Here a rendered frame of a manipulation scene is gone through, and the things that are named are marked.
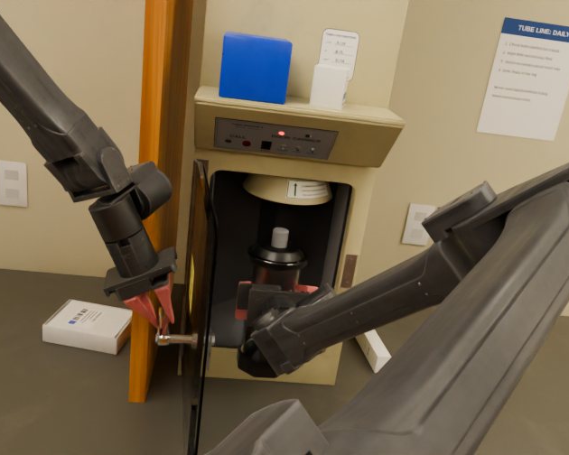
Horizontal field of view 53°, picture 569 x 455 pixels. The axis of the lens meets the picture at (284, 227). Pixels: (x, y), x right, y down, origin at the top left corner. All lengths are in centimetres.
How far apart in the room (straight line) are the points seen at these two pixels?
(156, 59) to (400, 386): 70
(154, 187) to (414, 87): 83
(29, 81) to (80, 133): 8
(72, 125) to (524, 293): 55
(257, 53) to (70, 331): 70
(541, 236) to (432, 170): 114
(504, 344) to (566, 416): 105
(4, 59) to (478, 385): 59
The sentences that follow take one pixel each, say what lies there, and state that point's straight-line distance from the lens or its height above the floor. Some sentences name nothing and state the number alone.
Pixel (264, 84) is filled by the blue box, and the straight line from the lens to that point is 86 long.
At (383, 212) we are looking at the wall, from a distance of 153.
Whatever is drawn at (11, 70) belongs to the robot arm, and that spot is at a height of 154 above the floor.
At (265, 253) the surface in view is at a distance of 98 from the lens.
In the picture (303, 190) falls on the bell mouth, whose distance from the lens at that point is 104.
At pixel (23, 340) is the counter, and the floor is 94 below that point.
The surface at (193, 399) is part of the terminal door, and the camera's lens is 82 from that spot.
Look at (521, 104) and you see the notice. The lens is 157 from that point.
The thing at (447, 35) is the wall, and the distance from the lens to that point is 148.
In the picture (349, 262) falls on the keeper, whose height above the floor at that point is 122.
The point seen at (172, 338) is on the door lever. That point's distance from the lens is 81.
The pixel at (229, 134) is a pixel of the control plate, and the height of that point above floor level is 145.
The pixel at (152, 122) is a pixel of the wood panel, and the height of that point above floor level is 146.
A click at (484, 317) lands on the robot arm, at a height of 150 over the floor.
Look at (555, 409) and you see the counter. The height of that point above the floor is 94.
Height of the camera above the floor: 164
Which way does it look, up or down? 20 degrees down
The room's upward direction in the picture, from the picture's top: 8 degrees clockwise
